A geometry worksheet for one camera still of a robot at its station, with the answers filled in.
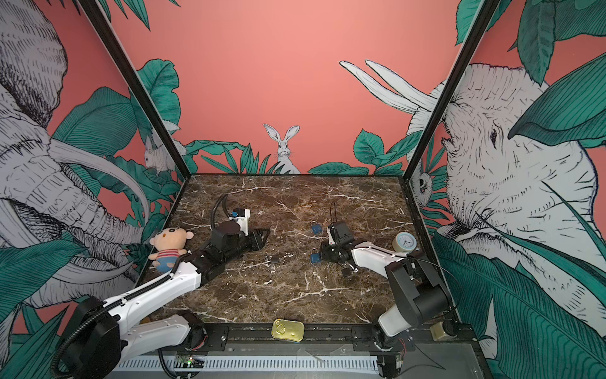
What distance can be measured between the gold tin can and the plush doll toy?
44 centimetres

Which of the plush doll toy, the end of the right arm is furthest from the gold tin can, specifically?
the plush doll toy

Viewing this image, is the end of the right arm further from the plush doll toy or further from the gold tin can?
the plush doll toy

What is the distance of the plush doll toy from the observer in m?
0.86

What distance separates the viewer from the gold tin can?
0.73 m
